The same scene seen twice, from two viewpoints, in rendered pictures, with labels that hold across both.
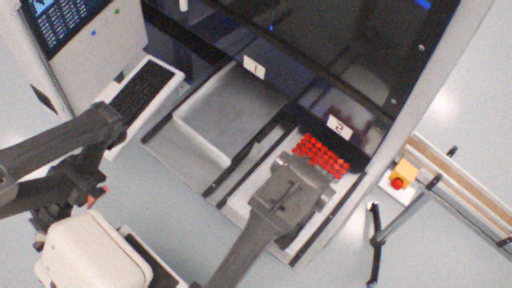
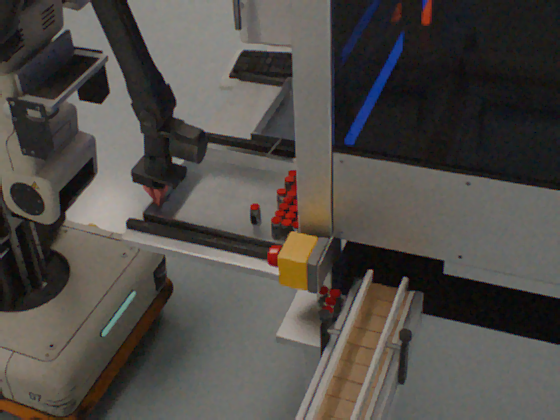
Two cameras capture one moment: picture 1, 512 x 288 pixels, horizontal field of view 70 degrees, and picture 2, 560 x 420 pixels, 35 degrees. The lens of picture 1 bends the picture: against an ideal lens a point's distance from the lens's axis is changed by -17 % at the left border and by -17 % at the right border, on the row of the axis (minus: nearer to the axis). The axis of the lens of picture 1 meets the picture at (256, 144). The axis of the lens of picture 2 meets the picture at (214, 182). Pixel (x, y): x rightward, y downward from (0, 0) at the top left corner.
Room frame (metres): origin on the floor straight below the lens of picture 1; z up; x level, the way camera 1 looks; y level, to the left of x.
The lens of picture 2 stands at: (0.29, -1.58, 2.05)
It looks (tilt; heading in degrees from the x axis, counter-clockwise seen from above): 37 degrees down; 83
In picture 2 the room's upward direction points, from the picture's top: 6 degrees counter-clockwise
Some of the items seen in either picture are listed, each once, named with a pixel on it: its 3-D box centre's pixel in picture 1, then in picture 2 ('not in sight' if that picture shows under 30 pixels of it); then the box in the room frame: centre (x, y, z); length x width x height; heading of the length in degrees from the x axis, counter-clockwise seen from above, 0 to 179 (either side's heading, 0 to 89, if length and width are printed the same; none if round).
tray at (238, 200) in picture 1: (295, 189); (241, 197); (0.52, -0.14, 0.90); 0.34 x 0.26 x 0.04; 145
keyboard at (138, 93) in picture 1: (129, 101); (303, 66); (0.83, 0.49, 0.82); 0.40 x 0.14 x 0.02; 153
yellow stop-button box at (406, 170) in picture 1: (404, 172); (302, 262); (0.57, -0.47, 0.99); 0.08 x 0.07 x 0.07; 146
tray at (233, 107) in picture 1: (235, 105); (337, 120); (0.80, 0.08, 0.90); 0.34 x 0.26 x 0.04; 146
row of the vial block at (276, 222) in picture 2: (317, 163); (290, 204); (0.61, -0.20, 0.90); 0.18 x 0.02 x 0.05; 55
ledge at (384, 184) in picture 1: (401, 181); (323, 322); (0.60, -0.51, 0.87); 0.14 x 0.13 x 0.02; 146
